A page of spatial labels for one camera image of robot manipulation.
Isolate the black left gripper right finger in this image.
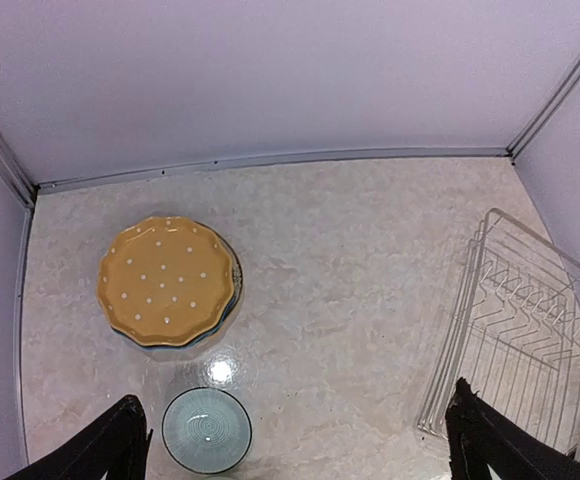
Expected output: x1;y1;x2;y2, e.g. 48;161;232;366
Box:
445;377;580;479

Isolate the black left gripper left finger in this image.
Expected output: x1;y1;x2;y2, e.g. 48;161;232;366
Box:
10;394;153;479

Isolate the white green ceramic bowl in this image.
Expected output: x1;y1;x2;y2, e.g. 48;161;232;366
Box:
161;387;253;475

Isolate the blue polka dot plate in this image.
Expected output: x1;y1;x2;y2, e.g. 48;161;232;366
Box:
109;229;241;354

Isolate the metal wire dish rack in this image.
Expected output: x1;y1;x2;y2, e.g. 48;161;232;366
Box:
416;208;580;459

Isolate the left aluminium corner post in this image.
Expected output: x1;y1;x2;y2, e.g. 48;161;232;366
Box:
0;84;39;209

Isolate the aluminium corner post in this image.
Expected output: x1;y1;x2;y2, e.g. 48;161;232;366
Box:
505;53;580;166
0;84;39;209

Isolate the right aluminium corner post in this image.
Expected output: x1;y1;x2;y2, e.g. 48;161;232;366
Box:
505;53;580;166

